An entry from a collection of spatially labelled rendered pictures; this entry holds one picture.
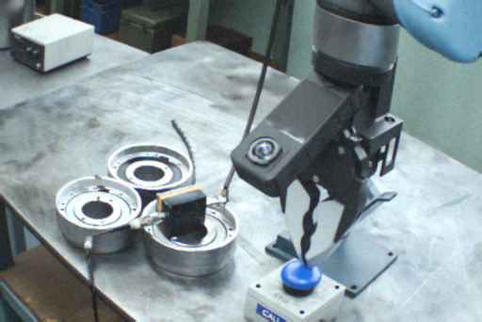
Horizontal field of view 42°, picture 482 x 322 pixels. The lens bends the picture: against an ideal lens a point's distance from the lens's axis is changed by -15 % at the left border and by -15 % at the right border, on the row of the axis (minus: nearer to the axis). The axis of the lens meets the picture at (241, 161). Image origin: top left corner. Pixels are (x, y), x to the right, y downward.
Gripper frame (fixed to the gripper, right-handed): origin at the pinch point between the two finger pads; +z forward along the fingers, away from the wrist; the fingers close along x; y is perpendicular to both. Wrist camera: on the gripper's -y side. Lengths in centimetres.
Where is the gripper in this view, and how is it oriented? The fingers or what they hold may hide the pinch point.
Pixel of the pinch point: (305, 258)
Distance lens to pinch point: 67.3
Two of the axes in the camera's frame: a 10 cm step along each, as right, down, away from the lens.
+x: -7.3, -4.1, 5.5
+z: -1.0, 8.6, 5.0
